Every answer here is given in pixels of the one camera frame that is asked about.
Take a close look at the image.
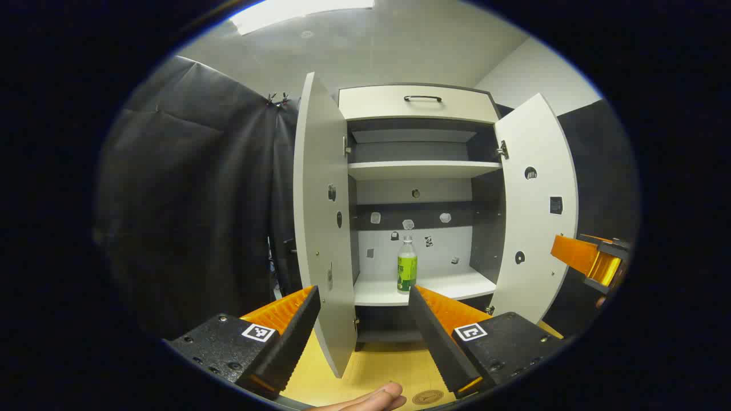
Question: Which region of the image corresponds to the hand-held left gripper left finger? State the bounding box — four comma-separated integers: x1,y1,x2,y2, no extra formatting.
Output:
164,284,322,400

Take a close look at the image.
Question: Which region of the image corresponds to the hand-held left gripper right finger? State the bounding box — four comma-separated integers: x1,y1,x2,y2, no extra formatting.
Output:
407,284,564,400

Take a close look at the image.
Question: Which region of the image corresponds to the green label plastic bottle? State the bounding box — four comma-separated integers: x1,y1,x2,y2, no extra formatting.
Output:
397,235,419,295

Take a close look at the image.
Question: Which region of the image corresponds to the white cabinet shelf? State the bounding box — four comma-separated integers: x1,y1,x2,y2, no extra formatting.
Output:
354,268,497,307
347,160,502,181

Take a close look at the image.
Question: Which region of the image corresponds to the white and grey cabinet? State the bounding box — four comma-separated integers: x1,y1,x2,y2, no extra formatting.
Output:
337,83,509,352

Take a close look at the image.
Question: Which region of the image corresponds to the white cabinet drawer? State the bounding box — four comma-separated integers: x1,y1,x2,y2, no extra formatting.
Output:
338,84,500,124

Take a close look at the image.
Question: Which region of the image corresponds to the black backdrop cloth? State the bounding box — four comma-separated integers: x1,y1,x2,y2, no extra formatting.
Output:
94,55,639,340

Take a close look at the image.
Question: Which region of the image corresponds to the ceiling light panel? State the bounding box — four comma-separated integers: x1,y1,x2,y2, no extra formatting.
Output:
230,0,376,36

